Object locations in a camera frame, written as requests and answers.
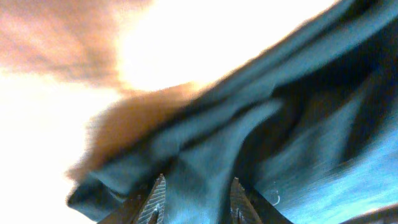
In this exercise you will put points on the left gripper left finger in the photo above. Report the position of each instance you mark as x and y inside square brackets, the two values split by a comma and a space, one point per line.
[144, 206]

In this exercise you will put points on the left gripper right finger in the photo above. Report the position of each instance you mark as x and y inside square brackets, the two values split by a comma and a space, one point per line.
[248, 206]

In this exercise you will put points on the black t-shirt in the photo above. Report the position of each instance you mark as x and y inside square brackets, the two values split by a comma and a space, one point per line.
[309, 129]

